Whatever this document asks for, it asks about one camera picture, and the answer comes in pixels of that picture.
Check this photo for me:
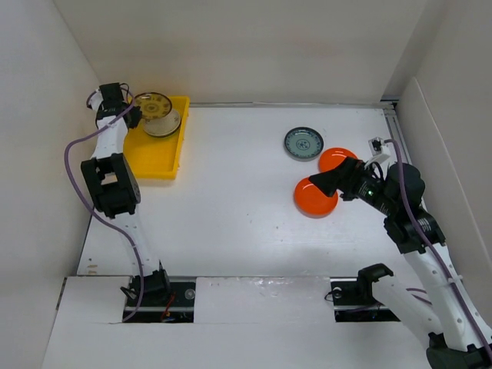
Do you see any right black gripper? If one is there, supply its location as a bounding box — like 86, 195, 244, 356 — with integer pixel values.
308, 155, 398, 217

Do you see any yellow patterned plate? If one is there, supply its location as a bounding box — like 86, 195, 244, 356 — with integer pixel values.
135, 92, 173, 121

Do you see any orange plate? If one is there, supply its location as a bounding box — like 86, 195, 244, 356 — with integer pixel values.
318, 148, 357, 172
294, 178, 339, 218

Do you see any blue white patterned plate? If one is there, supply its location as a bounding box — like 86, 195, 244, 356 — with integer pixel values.
284, 127, 324, 161

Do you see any cream plate with motifs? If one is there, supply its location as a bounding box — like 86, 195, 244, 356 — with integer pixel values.
143, 109, 181, 138

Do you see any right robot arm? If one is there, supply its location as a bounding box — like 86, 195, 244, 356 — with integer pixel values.
309, 158, 491, 368

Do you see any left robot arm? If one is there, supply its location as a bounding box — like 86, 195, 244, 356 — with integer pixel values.
81, 82, 172, 305

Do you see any yellow plastic bin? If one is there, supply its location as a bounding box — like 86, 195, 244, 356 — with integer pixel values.
124, 96, 190, 180

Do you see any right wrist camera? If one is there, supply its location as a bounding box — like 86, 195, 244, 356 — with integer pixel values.
367, 137, 391, 165

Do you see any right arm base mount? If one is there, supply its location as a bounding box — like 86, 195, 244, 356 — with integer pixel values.
324, 278, 398, 323

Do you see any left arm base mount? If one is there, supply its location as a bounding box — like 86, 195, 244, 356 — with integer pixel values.
122, 279, 196, 324

